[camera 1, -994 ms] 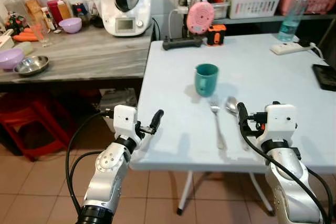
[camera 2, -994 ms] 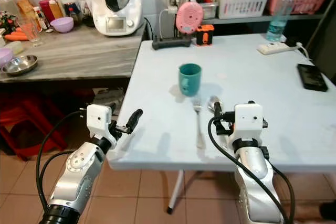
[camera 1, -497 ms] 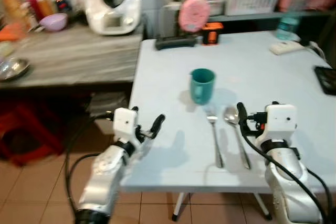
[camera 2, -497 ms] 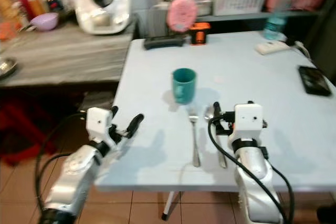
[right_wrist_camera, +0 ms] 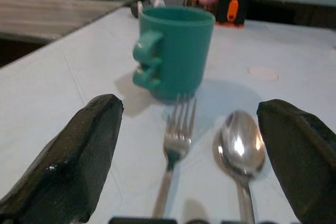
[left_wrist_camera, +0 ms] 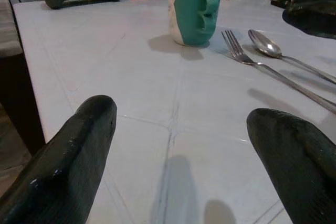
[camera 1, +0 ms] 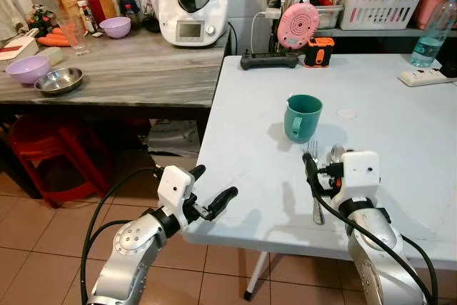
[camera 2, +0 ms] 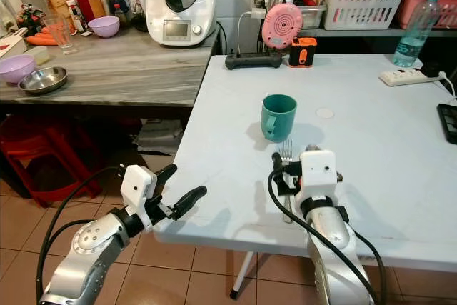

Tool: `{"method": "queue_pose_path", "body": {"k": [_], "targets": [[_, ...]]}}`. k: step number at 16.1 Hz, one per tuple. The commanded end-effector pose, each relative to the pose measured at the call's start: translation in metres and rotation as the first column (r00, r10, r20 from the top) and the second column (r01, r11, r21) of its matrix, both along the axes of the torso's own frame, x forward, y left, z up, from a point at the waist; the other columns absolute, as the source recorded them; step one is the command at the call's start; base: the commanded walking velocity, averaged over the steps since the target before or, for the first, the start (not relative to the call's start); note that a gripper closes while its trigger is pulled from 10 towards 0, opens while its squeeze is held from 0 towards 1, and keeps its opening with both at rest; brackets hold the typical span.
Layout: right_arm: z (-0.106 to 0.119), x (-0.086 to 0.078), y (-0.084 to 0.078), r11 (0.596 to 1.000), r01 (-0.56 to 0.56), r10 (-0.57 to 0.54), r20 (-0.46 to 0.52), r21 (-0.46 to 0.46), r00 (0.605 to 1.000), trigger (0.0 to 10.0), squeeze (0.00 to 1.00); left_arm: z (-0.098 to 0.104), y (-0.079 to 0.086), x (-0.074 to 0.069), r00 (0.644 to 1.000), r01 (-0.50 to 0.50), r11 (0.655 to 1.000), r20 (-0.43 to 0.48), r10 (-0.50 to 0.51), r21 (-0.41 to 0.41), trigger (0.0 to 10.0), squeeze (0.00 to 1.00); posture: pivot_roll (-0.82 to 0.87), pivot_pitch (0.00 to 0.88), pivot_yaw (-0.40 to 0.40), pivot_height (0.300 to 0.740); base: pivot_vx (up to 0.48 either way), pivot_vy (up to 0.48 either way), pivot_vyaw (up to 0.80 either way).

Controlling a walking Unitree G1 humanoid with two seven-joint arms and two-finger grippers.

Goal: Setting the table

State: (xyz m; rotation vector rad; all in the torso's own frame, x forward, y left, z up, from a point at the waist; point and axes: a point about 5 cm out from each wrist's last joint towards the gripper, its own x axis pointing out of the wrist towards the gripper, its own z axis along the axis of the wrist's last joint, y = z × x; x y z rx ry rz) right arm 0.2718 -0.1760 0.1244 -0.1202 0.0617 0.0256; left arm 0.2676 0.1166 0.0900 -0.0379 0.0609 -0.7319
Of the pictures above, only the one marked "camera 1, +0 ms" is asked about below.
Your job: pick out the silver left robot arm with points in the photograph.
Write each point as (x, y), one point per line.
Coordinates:
(136, 248)

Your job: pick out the silver metal spoon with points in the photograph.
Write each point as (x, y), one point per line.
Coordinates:
(336, 153)

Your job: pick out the silver metal fork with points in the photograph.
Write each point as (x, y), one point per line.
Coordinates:
(313, 149)

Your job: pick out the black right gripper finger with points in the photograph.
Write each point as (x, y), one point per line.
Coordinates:
(310, 169)

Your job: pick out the stainless steel bowl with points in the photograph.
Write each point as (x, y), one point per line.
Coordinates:
(58, 81)

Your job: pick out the orange and black device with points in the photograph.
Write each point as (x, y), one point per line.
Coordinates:
(319, 52)

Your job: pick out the white kitchen food processor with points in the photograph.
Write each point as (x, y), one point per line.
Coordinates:
(191, 5)

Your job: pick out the orange carrots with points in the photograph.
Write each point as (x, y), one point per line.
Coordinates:
(53, 39)

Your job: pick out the small pale block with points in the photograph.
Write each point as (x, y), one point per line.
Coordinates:
(50, 56)

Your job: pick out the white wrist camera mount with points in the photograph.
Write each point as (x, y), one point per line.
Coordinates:
(174, 186)
(358, 173)

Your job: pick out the clear drinking glass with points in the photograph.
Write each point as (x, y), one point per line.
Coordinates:
(74, 37)

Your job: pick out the clear plastic storage container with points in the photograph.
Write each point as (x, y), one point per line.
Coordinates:
(328, 16)

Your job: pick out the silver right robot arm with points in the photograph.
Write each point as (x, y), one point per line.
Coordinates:
(378, 248)

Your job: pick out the clear plastic water bottle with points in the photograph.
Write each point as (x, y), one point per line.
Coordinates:
(432, 33)

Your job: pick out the pink round gadget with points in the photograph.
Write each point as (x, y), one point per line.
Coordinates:
(298, 25)

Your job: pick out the red canister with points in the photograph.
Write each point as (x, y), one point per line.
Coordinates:
(95, 6)

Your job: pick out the orange sauce bottle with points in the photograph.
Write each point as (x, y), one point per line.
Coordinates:
(108, 6)

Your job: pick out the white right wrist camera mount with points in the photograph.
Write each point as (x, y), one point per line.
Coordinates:
(358, 173)

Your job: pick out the red plastic stool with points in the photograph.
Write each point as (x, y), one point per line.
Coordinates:
(53, 155)

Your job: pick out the white power strip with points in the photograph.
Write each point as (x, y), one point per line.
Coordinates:
(423, 77)

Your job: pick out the small purple bowl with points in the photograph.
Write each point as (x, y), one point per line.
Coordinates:
(115, 28)

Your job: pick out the white flat box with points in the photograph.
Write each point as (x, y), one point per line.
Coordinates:
(16, 51)

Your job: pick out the long black handheld device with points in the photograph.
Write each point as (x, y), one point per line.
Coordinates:
(268, 61)

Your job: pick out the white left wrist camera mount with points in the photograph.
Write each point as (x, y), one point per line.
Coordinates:
(174, 186)

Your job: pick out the teal plastic mug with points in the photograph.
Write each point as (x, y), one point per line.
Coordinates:
(303, 116)

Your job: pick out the large purple bowl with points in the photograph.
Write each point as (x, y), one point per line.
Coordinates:
(27, 71)

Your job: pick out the small white round disc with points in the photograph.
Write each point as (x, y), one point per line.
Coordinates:
(347, 113)

